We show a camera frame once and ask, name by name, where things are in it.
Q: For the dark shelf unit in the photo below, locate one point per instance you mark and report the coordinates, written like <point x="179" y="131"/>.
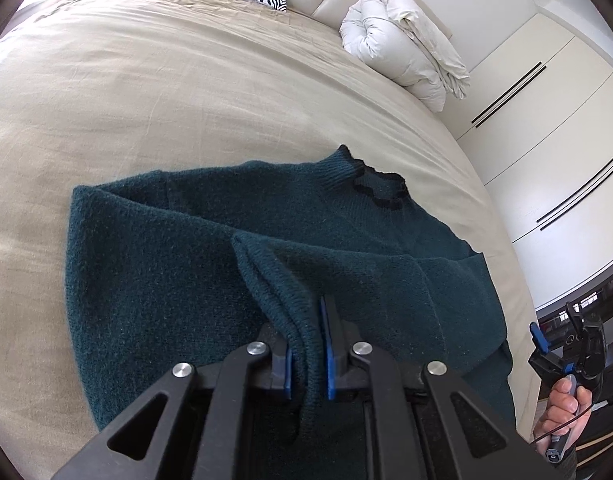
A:
<point x="596" y="300"/>

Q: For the person's right hand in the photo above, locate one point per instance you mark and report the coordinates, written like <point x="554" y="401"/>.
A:
<point x="561" y="410"/>

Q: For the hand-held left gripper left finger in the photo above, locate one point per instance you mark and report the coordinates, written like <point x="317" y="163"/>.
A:
<point x="286" y="375"/>

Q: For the white wardrobe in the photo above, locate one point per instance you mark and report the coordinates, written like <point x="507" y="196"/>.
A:
<point x="561" y="160"/>

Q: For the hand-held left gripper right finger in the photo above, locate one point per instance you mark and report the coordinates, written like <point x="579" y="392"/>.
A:
<point x="329" y="340"/>

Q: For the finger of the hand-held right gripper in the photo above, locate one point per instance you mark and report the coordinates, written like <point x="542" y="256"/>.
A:
<point x="538" y="337"/>
<point x="572" y="320"/>

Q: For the dark teal knit sweater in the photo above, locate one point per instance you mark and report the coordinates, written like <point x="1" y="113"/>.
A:
<point x="186" y="260"/>

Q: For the folded white duvet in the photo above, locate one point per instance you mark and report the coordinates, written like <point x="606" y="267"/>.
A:
<point x="386" y="35"/>

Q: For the bed with beige sheet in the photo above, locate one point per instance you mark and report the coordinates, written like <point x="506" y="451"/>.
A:
<point x="136" y="85"/>

